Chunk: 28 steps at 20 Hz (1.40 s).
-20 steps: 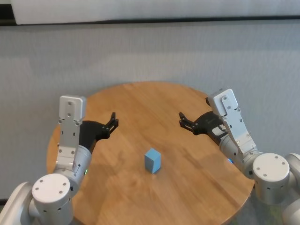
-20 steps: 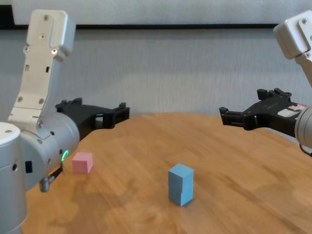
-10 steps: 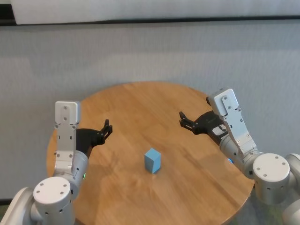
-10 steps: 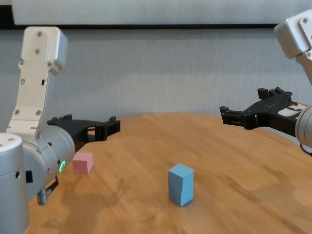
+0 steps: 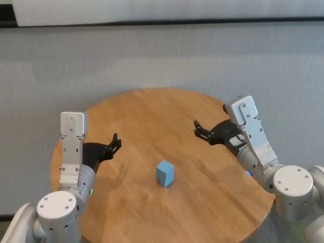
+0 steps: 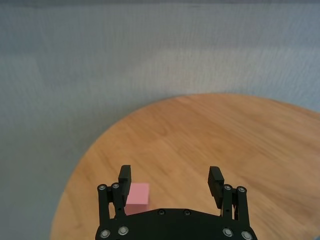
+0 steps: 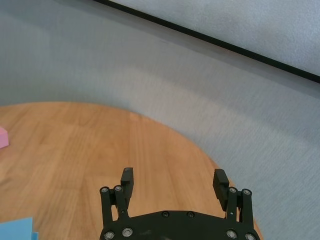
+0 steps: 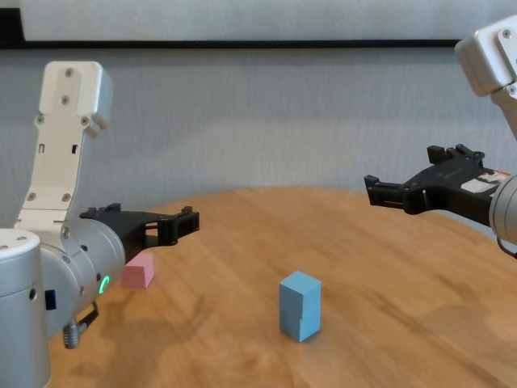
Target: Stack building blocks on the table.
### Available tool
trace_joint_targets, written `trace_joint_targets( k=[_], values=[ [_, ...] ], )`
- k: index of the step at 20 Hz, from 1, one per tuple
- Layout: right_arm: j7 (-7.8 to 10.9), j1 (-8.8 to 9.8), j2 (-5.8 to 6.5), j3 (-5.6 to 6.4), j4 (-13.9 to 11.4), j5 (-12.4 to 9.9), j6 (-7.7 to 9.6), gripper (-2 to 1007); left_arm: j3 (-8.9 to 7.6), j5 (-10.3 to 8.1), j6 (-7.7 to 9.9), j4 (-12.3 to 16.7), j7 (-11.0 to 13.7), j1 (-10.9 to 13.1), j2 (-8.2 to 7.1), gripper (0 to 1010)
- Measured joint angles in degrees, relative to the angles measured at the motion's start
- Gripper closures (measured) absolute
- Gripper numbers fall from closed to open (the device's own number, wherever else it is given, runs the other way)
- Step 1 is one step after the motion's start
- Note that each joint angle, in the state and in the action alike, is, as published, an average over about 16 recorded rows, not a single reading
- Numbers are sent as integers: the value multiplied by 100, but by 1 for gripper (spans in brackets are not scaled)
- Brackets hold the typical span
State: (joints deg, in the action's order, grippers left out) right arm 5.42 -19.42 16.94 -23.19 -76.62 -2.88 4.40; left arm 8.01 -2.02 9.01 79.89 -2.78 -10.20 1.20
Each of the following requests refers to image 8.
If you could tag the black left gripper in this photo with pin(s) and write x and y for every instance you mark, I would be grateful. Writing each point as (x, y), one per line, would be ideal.
(129, 230)

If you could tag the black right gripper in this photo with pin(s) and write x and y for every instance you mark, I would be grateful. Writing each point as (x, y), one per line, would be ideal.
(448, 186)

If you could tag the pink cube block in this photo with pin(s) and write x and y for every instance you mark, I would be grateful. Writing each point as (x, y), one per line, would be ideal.
(139, 272)

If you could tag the blue cube block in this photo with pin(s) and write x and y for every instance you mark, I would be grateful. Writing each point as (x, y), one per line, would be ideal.
(299, 293)
(301, 327)

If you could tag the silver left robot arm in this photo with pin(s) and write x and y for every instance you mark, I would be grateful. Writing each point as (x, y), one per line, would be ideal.
(81, 262)

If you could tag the white foam board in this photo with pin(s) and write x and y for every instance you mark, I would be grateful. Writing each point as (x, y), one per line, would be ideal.
(242, 18)

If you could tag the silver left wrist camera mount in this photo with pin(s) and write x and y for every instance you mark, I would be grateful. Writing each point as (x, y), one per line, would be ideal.
(64, 133)

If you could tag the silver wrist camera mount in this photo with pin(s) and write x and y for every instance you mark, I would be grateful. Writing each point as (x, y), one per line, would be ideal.
(488, 60)
(64, 133)

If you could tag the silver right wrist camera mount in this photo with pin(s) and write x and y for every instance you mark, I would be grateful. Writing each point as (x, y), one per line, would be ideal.
(488, 60)

